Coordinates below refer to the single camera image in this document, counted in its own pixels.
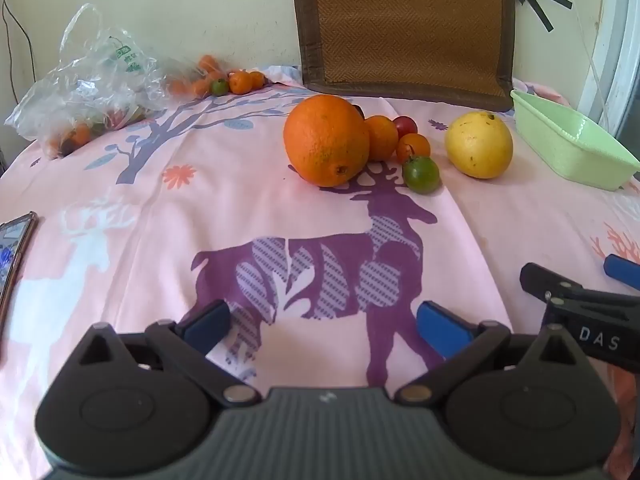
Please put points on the pile of small tangerines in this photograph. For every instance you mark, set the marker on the pile of small tangerines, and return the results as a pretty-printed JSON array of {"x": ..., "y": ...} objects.
[{"x": 239, "y": 82}]

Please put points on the pink printed bedsheet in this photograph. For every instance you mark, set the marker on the pink printed bedsheet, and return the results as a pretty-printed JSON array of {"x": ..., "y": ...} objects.
[{"x": 150, "y": 260}]

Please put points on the red cherry tomato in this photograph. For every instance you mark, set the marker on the red cherry tomato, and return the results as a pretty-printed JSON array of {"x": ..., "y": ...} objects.
[{"x": 406, "y": 124}]

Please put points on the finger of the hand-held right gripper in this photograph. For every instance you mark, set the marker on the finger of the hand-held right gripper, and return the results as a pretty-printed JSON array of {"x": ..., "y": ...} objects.
[
  {"x": 547, "y": 280},
  {"x": 622, "y": 270}
]

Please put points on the yellow round citrus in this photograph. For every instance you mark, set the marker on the yellow round citrus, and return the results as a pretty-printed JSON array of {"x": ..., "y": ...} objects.
[{"x": 479, "y": 145}]

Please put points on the small green tomato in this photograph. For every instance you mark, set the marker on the small green tomato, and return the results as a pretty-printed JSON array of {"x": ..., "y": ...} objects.
[{"x": 219, "y": 87}]

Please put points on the brown woven seat cushion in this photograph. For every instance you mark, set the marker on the brown woven seat cushion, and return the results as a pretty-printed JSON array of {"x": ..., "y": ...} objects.
[{"x": 410, "y": 25}]

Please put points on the large orange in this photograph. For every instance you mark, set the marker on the large orange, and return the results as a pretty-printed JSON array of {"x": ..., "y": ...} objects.
[{"x": 325, "y": 140}]

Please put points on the small orange tangerine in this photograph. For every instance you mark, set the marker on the small orange tangerine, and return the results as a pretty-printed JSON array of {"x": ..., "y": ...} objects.
[{"x": 416, "y": 146}]

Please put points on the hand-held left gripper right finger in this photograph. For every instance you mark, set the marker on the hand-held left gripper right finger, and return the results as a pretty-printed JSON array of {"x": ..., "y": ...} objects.
[{"x": 442, "y": 329}]

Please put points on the light green plastic basket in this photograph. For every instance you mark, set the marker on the light green plastic basket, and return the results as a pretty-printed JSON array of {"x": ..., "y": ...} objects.
[{"x": 570, "y": 145}]

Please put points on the large green tomato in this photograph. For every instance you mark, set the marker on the large green tomato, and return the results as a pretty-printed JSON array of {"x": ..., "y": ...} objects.
[{"x": 422, "y": 175}]

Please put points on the white door frame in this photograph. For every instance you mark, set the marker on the white door frame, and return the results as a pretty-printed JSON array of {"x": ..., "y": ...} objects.
[{"x": 607, "y": 50}]

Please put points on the smartphone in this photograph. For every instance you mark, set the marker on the smartphone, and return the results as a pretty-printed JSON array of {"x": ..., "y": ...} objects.
[{"x": 12, "y": 260}]

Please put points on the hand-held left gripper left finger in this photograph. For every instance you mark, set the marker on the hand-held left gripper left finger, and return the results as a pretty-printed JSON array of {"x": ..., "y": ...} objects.
[{"x": 207, "y": 327}]

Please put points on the clear plastic bag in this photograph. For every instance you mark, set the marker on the clear plastic bag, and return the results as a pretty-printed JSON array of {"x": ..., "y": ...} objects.
[{"x": 95, "y": 80}]

